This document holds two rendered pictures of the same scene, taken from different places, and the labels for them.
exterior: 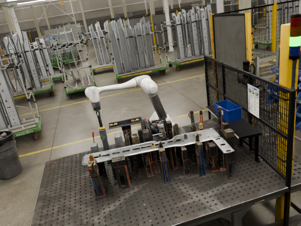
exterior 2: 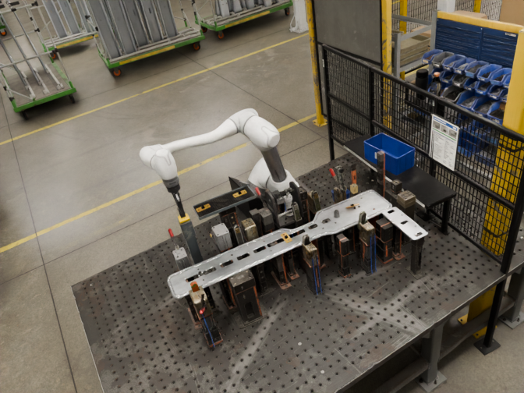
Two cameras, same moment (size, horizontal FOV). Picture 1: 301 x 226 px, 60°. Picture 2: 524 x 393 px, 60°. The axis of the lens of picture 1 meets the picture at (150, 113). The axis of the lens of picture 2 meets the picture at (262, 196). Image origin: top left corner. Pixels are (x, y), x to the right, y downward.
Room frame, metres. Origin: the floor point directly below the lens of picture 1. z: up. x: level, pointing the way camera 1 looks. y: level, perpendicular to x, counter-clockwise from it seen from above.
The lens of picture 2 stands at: (0.42, 0.53, 2.75)
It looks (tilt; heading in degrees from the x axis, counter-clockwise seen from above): 36 degrees down; 348
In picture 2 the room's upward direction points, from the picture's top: 11 degrees counter-clockwise
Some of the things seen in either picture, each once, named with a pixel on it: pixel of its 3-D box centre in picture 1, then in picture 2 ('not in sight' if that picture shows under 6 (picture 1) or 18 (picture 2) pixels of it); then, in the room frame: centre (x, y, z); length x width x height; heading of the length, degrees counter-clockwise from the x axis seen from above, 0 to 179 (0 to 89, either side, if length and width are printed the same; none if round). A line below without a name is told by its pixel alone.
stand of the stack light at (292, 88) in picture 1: (294, 57); not in sight; (1.76, -1.05, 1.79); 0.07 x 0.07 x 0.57
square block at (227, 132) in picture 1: (229, 146); (405, 217); (2.24, -0.72, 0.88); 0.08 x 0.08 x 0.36; 5
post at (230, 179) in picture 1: (229, 165); (416, 254); (1.98, -0.62, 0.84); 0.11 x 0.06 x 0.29; 5
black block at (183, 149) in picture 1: (185, 161); (344, 256); (2.16, -0.26, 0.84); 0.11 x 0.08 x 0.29; 5
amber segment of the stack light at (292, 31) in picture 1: (295, 31); not in sight; (1.76, -1.05, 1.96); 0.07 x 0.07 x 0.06
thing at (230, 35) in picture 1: (230, 71); (347, 57); (4.57, -1.56, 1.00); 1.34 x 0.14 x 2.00; 11
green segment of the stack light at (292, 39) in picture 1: (295, 41); not in sight; (1.76, -1.05, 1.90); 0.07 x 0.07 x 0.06
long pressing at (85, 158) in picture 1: (151, 146); (284, 240); (2.29, 0.05, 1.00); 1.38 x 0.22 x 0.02; 95
